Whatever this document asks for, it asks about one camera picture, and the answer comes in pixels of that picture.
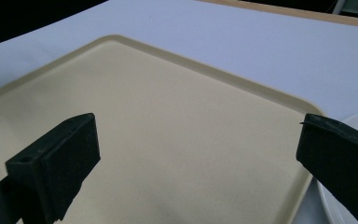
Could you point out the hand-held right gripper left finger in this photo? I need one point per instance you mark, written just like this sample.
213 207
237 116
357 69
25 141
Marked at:
56 168

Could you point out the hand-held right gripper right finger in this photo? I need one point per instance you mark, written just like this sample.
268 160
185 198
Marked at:
341 161

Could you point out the beige plastic tray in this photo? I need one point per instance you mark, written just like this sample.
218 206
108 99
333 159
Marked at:
180 137

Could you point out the metal stand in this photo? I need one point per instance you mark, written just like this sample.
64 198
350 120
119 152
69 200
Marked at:
355 8

